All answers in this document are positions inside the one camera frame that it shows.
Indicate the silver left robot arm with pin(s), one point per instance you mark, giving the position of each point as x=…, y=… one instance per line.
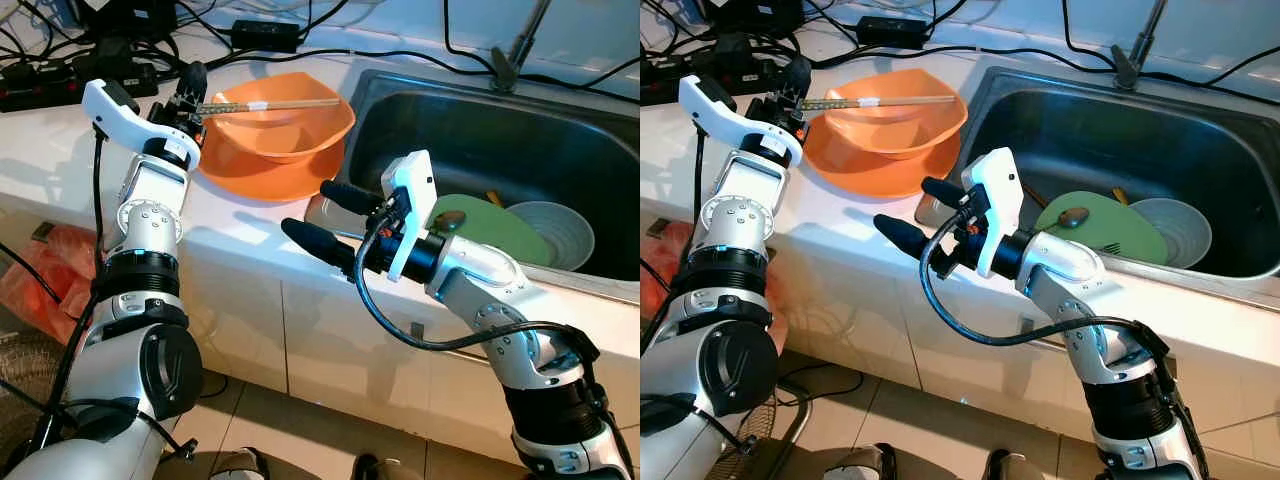
x=150, y=195
x=745, y=192

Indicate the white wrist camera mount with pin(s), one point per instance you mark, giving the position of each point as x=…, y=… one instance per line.
x=412, y=190
x=996, y=190
x=125, y=120
x=720, y=110

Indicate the black power strip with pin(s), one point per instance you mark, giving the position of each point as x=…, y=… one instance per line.
x=40, y=95
x=660, y=86

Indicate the metal spoon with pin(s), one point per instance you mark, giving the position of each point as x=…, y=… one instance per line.
x=450, y=220
x=1073, y=216

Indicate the white kitchen cabinet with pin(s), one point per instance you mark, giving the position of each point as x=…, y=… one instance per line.
x=320, y=330
x=900, y=330

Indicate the stainless steel sink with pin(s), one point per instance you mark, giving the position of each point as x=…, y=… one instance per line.
x=560, y=130
x=1180, y=130

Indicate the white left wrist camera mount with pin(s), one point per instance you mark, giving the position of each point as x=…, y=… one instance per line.
x=720, y=110
x=125, y=120

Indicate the grey bowl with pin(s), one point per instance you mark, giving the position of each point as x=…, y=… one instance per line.
x=566, y=236
x=1182, y=232

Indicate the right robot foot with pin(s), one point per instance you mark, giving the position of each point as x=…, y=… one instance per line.
x=388, y=470
x=1015, y=468

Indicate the orange square bowl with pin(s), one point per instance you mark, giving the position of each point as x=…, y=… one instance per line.
x=285, y=140
x=893, y=136

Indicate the grey faucet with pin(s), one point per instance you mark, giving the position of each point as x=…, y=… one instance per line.
x=505, y=68
x=1125, y=65

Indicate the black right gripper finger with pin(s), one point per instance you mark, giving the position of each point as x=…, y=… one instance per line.
x=906, y=236
x=943, y=191
x=320, y=243
x=350, y=196

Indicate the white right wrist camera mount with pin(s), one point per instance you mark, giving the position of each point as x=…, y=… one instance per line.
x=412, y=190
x=996, y=190

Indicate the black power adapter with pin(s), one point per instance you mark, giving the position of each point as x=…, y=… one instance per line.
x=265, y=37
x=890, y=32

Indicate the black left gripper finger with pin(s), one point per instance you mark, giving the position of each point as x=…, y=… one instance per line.
x=798, y=77
x=196, y=82

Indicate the green plate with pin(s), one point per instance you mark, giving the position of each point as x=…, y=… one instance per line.
x=500, y=238
x=1110, y=238

